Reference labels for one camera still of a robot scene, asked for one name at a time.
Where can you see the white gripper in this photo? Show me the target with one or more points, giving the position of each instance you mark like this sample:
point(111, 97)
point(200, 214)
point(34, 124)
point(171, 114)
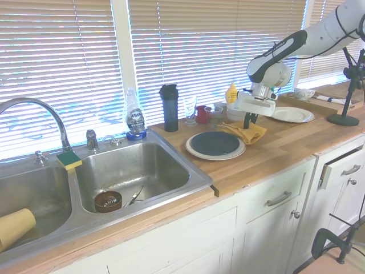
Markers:
point(253, 104)

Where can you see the white kitchen cabinet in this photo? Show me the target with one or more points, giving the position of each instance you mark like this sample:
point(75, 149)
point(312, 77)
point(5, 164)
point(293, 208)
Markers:
point(176, 245)

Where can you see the stainless steel double sink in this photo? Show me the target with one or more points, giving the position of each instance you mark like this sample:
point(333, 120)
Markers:
point(128, 162)

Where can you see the rolled white napkin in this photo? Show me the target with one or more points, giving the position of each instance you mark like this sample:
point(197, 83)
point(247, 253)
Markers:
point(330, 100)

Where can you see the yellow and green sponge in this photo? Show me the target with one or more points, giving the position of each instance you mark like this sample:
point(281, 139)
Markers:
point(69, 160)

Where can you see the wooden serving tray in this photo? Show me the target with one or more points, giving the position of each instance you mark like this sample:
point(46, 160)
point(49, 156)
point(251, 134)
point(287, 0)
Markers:
point(319, 106)

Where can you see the clear plastic cup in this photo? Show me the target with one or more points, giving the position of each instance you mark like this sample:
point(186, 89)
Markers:
point(216, 114)

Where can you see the white open drawer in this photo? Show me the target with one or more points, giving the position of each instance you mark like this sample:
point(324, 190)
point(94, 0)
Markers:
point(336, 167)

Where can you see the dark blue plate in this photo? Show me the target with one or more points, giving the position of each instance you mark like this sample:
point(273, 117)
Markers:
point(214, 142)

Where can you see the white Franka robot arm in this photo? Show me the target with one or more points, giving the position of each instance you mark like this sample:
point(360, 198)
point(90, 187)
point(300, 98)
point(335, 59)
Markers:
point(318, 35)

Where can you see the brown bowl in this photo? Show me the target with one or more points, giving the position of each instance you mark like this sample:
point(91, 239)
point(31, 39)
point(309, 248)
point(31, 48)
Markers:
point(99, 204)

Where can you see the metal tongs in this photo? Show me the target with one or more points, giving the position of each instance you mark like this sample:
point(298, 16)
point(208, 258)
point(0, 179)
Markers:
point(135, 195)

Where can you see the red mug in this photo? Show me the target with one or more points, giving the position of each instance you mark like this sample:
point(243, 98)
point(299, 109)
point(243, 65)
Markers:
point(201, 114)

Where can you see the yellow terry cloth towel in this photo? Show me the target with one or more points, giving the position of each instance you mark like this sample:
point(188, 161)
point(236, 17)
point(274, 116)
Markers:
point(252, 134)

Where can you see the narrow white window blind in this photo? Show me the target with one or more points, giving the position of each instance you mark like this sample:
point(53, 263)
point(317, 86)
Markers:
point(319, 68)

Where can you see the yellow mustard bottle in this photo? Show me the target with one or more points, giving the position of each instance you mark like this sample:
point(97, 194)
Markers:
point(231, 94)

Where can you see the plain white dinner plate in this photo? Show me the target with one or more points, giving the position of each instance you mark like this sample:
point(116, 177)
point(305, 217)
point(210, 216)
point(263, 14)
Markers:
point(293, 114)

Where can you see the wide white window blind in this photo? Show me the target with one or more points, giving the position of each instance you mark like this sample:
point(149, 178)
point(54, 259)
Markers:
point(51, 62)
point(205, 51)

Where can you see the round metal cabinet knob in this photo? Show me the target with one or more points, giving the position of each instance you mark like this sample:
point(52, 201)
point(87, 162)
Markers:
point(296, 214)
point(353, 181)

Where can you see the clear stemmed glass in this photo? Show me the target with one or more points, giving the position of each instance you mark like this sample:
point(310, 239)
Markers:
point(190, 109)

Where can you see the black clamp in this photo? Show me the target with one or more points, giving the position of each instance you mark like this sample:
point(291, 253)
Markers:
point(322, 239)

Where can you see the chrome sink sprayer knob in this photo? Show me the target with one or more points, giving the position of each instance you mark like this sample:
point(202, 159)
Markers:
point(39, 158)

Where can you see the black shaker bottle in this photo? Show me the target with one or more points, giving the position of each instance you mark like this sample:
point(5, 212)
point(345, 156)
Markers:
point(170, 108)

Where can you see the chrome gooseneck faucet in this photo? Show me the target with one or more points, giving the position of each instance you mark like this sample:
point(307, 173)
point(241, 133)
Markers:
point(55, 112)

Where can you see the clear Dawn dish soap bottle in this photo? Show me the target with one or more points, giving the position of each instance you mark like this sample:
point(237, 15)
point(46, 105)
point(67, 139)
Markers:
point(134, 117)

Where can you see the black camera stand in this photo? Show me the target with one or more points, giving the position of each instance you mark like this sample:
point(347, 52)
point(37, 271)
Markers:
point(343, 118)

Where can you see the beige tumbler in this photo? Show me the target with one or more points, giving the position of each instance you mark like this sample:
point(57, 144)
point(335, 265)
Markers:
point(17, 225)

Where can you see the metal whisk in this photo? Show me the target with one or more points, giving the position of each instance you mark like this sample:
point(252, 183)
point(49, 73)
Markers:
point(109, 201)

